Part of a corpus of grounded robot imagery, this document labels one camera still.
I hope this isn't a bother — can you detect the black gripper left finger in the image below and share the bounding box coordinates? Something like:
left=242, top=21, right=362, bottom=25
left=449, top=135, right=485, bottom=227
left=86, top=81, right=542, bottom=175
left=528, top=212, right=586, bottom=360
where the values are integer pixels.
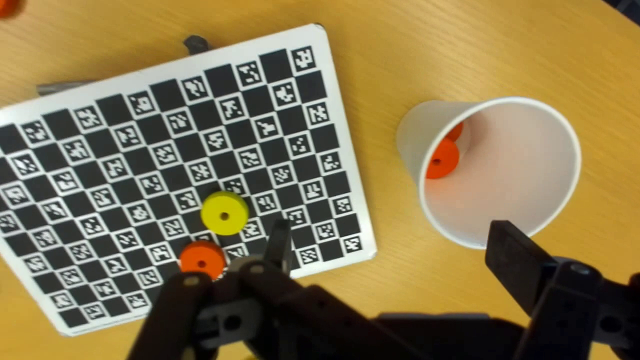
left=127, top=217, right=429, bottom=360

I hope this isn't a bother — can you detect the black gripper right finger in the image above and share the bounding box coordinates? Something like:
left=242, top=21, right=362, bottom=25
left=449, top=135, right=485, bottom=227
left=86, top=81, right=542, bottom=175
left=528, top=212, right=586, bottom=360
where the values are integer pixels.
left=483, top=217, right=640, bottom=360

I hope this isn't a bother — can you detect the yellow disc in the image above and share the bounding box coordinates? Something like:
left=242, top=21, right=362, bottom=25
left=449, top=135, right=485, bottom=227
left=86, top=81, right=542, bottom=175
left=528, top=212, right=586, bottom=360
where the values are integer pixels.
left=201, top=190, right=253, bottom=238

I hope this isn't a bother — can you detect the white paper cup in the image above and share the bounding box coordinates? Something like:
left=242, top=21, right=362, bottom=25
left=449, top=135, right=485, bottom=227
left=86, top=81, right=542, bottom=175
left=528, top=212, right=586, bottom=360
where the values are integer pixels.
left=397, top=95, right=585, bottom=251

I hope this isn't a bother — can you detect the black white calibration board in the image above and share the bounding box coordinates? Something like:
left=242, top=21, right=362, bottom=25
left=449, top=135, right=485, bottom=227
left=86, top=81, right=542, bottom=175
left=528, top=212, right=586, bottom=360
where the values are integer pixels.
left=0, top=21, right=380, bottom=338

